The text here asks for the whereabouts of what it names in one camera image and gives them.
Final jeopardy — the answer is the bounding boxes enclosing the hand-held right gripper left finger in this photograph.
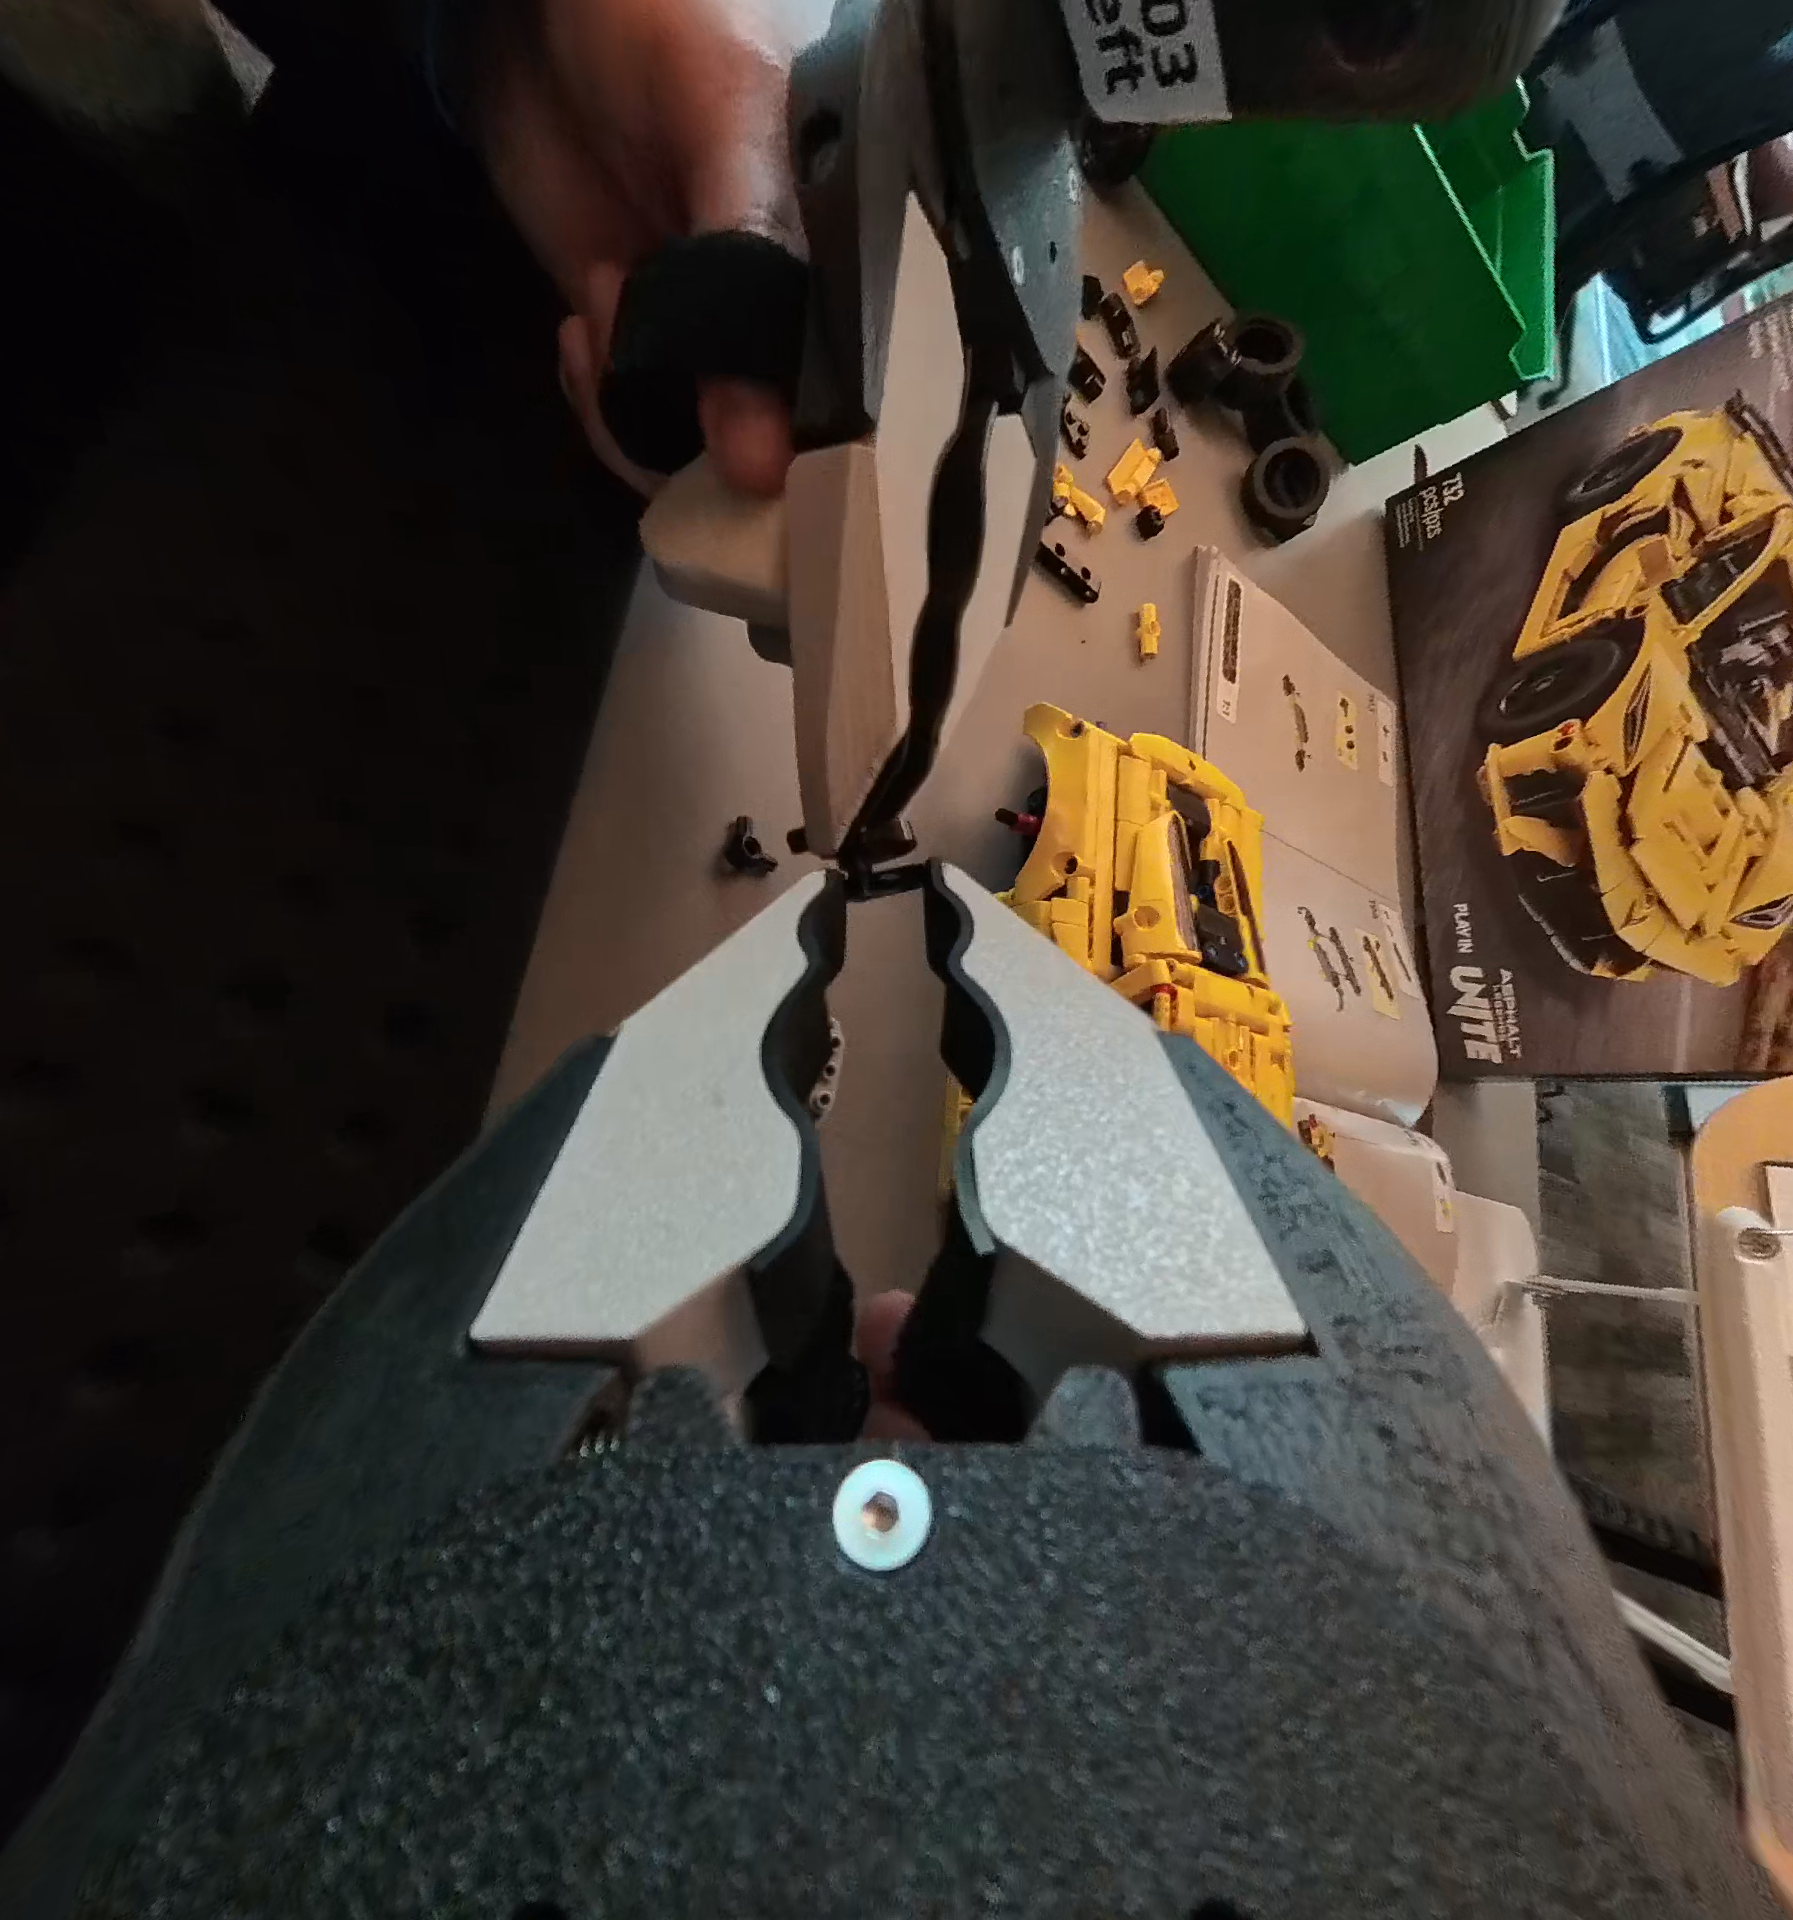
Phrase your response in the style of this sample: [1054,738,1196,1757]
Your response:
[469,870,850,1367]

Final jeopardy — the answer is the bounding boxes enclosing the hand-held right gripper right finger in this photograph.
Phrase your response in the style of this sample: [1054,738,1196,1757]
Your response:
[923,862,1322,1374]

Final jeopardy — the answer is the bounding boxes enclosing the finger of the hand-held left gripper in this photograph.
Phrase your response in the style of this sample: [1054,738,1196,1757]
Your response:
[784,196,991,865]
[893,373,1066,823]

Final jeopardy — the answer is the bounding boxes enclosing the small black connector piece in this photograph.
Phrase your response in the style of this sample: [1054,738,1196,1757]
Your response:
[836,818,928,903]

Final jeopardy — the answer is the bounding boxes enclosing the yellow toy brick car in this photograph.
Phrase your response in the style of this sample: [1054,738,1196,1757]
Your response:
[939,702,1300,1161]

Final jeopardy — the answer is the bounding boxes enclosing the grey desk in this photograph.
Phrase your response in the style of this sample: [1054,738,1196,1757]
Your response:
[484,120,1550,1352]

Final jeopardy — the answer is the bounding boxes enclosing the person's right hand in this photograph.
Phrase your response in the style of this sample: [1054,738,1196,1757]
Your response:
[855,1287,932,1442]

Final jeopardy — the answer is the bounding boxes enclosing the person's left hand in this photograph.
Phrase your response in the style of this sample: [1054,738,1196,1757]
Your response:
[443,0,811,501]

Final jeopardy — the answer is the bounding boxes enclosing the scattered toy brick pieces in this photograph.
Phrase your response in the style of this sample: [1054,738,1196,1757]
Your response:
[1036,263,1187,666]

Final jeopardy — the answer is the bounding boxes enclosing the green plastic bin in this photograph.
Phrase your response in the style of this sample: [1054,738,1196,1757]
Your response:
[1136,82,1569,470]

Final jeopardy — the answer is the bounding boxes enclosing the open instruction booklet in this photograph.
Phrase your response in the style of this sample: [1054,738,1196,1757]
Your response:
[1185,544,1463,1281]

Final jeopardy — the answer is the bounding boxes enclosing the white board stand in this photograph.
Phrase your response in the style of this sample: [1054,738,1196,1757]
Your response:
[1448,1201,1741,1701]

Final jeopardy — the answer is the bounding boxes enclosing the wooden display board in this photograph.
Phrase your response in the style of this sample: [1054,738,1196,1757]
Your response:
[1688,1070,1793,1917]

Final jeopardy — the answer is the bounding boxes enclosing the toy car set box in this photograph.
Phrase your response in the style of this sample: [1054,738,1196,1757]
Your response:
[1380,271,1793,1085]

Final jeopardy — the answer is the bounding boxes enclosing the black hooded device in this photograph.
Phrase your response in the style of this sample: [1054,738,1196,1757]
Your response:
[1523,0,1793,344]

